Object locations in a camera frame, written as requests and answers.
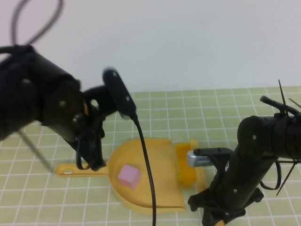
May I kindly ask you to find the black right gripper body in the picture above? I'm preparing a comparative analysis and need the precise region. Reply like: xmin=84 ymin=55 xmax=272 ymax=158
xmin=187 ymin=183 xmax=264 ymax=221

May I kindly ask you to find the yellow plastic dustpan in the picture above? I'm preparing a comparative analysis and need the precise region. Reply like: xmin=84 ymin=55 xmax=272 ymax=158
xmin=55 ymin=138 xmax=186 ymax=215

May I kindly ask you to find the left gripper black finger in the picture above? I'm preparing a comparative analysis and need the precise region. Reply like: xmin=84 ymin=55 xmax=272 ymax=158
xmin=90 ymin=138 xmax=106 ymax=171

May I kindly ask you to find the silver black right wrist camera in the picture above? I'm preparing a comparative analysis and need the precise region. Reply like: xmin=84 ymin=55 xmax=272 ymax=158
xmin=187 ymin=147 xmax=234 ymax=168

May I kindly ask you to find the thin grey left arm wire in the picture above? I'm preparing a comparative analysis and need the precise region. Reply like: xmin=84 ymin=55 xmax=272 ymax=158
xmin=18 ymin=130 xmax=54 ymax=173

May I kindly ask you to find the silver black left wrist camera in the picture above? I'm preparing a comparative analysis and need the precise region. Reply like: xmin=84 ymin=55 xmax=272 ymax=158
xmin=102 ymin=67 xmax=137 ymax=120

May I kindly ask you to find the black right camera cable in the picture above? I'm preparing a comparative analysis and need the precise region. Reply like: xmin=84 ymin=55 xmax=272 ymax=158
xmin=260 ymin=160 xmax=283 ymax=192

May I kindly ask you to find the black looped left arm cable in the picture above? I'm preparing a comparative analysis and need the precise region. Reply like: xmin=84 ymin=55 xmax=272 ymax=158
xmin=10 ymin=0 xmax=64 ymax=47

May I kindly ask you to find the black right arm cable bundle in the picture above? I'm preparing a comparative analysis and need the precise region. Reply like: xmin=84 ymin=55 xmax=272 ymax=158
xmin=260 ymin=95 xmax=301 ymax=118

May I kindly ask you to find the green checkered tablecloth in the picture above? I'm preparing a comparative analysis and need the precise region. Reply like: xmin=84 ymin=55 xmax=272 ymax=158
xmin=0 ymin=86 xmax=301 ymax=226

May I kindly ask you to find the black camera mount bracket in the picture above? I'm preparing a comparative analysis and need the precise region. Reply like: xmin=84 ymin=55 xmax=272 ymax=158
xmin=82 ymin=86 xmax=113 ymax=113
xmin=213 ymin=156 xmax=233 ymax=182

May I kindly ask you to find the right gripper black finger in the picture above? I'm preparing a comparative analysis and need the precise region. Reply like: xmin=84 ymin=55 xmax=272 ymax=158
xmin=201 ymin=206 xmax=220 ymax=226
xmin=222 ymin=208 xmax=246 ymax=226

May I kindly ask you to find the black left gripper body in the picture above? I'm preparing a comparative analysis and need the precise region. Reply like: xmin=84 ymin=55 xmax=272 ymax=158
xmin=70 ymin=103 xmax=107 ymax=153

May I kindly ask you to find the black right camera mount bracket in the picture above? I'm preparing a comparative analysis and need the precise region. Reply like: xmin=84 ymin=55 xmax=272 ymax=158
xmin=213 ymin=156 xmax=233 ymax=182

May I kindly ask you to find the black left camera cable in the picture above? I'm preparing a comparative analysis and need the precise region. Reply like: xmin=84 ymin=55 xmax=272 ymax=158
xmin=130 ymin=113 xmax=158 ymax=226

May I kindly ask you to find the small pink cube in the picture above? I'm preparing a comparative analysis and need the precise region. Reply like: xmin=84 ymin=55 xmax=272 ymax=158
xmin=117 ymin=164 xmax=141 ymax=190

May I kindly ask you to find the yellow bristle brush beige handle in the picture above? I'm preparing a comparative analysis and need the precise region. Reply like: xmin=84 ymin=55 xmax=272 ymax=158
xmin=174 ymin=139 xmax=225 ymax=226

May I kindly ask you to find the black left camera mount bracket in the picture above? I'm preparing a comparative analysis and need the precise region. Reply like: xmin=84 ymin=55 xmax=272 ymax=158
xmin=82 ymin=86 xmax=113 ymax=113

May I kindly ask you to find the black camera cable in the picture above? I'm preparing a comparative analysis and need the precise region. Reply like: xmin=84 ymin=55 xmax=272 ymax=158
xmin=260 ymin=160 xmax=283 ymax=192
xmin=130 ymin=113 xmax=158 ymax=226

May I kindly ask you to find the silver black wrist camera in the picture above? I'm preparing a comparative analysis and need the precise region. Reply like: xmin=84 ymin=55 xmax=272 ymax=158
xmin=102 ymin=67 xmax=137 ymax=120
xmin=187 ymin=147 xmax=234 ymax=168

